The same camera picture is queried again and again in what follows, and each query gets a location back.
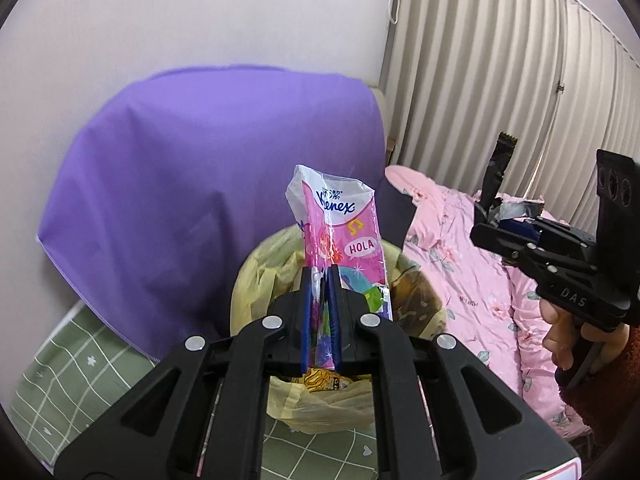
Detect pink tissue packet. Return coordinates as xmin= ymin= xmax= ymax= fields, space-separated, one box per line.
xmin=286 ymin=164 xmax=393 ymax=373

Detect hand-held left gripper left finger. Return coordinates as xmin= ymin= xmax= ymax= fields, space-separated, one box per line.
xmin=54 ymin=266 xmax=313 ymax=480

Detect white vertical window blinds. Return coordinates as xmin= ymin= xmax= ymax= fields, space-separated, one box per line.
xmin=377 ymin=0 xmax=640 ymax=221

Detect purple cloth cover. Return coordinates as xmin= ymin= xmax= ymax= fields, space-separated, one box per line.
xmin=37 ymin=64 xmax=388 ymax=361

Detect green checked mat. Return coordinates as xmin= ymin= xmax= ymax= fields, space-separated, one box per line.
xmin=10 ymin=300 xmax=381 ymax=480

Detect pale yellow bin bag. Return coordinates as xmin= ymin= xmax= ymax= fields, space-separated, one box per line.
xmin=230 ymin=225 xmax=448 ymax=433

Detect person's right hand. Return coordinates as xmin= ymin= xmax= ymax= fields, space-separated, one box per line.
xmin=539 ymin=301 xmax=628 ymax=376

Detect person's right forearm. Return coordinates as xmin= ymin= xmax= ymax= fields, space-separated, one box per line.
xmin=560 ymin=325 xmax=640 ymax=456

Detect brown printed wrapper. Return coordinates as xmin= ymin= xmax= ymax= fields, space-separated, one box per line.
xmin=395 ymin=267 xmax=443 ymax=331

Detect beige headboard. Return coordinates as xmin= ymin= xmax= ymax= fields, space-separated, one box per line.
xmin=370 ymin=85 xmax=397 ymax=167

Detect black and silver wrapper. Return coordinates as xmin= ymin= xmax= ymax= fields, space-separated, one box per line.
xmin=475 ymin=132 xmax=546 ymax=226

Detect gold snack wrapper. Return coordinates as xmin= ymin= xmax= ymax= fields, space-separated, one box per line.
xmin=304 ymin=367 xmax=353 ymax=393

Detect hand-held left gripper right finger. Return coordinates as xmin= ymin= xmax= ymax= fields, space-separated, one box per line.
xmin=330 ymin=265 xmax=581 ymax=480

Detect pink floral blanket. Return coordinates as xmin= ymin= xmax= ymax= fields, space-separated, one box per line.
xmin=385 ymin=165 xmax=591 ymax=441

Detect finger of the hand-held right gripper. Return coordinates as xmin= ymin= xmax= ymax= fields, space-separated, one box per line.
xmin=500 ymin=217 xmax=596 ymax=248
xmin=472 ymin=225 xmax=596 ymax=273

